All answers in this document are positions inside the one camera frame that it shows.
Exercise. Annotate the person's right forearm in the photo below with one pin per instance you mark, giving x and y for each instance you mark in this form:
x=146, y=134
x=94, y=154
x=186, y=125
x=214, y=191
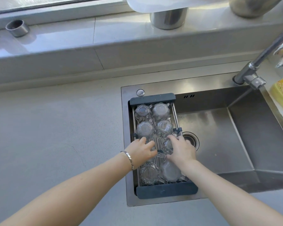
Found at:
x=226, y=197

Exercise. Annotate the metal window frame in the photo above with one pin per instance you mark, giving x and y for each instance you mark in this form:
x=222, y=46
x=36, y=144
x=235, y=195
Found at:
x=56, y=4

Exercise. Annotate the person's right thumb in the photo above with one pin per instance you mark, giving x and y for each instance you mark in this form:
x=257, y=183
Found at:
x=170, y=158

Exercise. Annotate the chrome kitchen faucet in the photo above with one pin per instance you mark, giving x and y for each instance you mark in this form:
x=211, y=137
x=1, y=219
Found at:
x=254, y=70

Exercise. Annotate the round sink drain strainer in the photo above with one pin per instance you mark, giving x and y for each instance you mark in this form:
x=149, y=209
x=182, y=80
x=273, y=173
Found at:
x=193, y=140

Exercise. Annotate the round chrome sink button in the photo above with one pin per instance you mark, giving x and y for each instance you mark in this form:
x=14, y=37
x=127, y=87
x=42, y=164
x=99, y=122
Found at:
x=140, y=92

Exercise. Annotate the group of upturned clear glasses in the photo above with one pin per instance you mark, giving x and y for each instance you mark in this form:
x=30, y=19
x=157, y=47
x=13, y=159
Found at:
x=145, y=129

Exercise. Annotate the dark grey sink drying rack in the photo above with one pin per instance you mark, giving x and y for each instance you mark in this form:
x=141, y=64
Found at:
x=166, y=191

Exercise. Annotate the person's left fingers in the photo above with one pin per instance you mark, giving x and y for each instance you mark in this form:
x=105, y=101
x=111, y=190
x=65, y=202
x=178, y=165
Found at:
x=145, y=143

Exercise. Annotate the stainless steel pot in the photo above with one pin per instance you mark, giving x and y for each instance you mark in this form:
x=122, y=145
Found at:
x=168, y=18

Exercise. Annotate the person's left forearm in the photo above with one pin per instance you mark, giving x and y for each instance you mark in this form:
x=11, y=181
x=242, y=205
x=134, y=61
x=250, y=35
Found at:
x=73, y=195

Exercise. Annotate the stainless steel sink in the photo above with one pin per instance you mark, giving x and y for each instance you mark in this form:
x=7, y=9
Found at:
x=226, y=138

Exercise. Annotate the person's right hand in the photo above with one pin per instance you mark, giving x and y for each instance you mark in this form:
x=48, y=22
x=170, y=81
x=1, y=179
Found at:
x=184, y=152

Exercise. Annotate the white plastic sheet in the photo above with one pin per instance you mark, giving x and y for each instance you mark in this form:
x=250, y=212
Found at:
x=153, y=4

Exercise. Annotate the large stainless steel bowl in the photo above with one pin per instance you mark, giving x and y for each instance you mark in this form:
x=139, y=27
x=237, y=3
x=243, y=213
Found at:
x=252, y=6

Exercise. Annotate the small steel cup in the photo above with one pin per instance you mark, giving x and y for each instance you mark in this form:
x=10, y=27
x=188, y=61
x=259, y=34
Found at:
x=18, y=28

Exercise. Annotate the person's left hand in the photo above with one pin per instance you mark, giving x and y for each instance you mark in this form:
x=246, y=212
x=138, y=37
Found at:
x=138, y=154

